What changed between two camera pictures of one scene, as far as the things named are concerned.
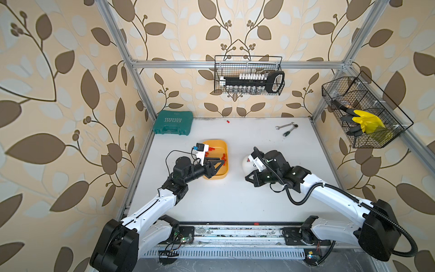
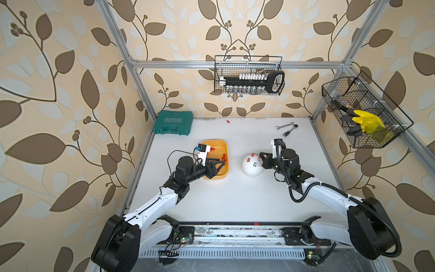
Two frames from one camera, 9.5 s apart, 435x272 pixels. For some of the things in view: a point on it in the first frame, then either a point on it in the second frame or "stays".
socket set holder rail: x=253 y=83 stays
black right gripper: x=256 y=181 -> x=267 y=160
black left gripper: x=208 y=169 stays
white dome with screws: x=248 y=166 stays
